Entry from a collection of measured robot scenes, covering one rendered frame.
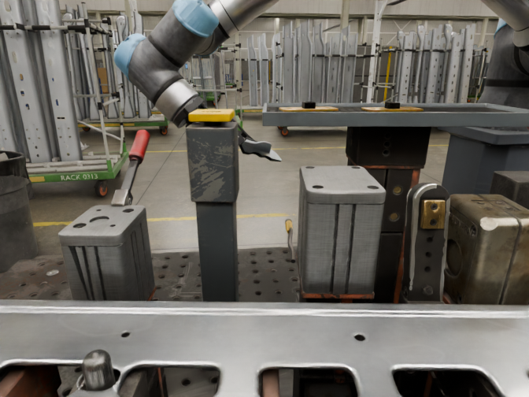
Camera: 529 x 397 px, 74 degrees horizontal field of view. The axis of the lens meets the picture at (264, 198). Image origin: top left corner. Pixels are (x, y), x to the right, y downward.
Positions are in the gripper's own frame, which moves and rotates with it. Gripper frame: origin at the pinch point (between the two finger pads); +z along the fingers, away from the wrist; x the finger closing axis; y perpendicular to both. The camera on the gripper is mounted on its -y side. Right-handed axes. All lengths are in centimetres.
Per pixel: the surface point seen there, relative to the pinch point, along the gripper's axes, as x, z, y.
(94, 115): 82, -246, -653
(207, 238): -15.6, -1.4, 10.9
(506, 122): 18.6, 13.5, 35.8
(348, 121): 5.6, -0.6, 29.1
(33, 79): 16, -198, -320
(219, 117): -3.4, -13.0, 20.0
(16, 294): -52, -21, -36
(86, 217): -24.8, -14.4, 23.3
